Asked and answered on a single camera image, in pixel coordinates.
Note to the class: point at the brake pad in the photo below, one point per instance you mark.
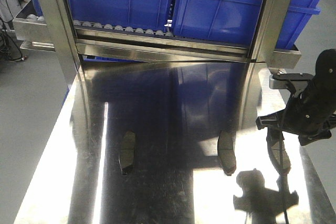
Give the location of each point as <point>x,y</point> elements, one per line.
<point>127,152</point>
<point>225,152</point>
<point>277,152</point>

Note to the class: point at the right blue plastic bin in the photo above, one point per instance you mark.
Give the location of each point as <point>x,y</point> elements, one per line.
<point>234,21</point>

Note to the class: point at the stainless steel roller rack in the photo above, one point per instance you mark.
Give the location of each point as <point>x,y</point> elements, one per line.
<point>58,33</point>

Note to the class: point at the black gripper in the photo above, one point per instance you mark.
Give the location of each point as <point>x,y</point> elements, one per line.
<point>309,112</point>

